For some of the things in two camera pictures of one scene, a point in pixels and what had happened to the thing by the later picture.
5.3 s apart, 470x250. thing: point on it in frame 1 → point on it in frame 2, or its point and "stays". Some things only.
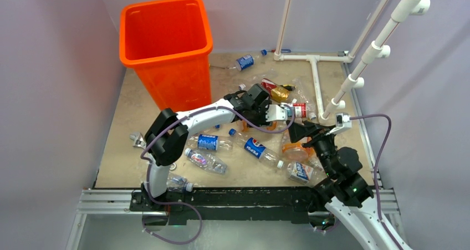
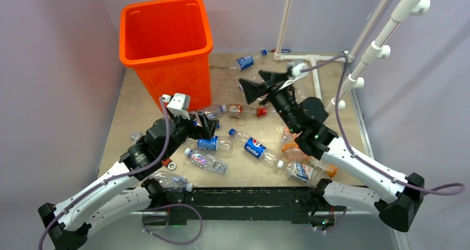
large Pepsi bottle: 255,148 stays
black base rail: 197,205 stays
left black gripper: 262,121 → 198,132
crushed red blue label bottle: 207,160 stays
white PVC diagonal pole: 412,3 stays
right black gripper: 297,130 → 253,90
